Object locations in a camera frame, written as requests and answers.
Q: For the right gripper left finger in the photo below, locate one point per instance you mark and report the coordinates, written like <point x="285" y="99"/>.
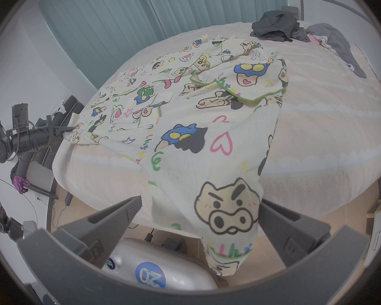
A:
<point x="108" y="227"/>

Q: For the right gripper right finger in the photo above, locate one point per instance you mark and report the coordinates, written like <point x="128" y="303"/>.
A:
<point x="292" y="233"/>

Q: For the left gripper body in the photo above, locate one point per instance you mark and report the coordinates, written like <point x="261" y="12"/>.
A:
<point x="35" y="138"/>

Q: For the white printed pyjama top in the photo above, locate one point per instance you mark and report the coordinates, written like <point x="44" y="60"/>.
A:
<point x="193" y="122"/>

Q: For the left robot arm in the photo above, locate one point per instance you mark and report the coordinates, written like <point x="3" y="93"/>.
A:
<point x="3" y="138"/>

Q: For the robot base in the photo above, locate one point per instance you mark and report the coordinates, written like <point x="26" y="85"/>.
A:
<point x="177" y="272"/>

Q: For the white cloth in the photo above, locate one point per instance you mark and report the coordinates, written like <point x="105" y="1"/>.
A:
<point x="58" y="108"/>

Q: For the purple plastic bag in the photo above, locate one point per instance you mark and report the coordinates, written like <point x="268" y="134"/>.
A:
<point x="20" y="184"/>

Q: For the bed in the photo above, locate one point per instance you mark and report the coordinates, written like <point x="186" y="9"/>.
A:
<point x="330" y="122"/>

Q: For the pink garment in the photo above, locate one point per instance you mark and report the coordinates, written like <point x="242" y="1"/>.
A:
<point x="314" y="39"/>

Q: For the dark grey garment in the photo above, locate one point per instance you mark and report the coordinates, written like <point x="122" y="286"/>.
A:
<point x="300" y="35"/>

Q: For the black garment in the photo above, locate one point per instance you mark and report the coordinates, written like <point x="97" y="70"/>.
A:
<point x="273" y="27"/>

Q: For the grey bedside table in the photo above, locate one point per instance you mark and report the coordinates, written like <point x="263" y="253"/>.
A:
<point x="289" y="11"/>

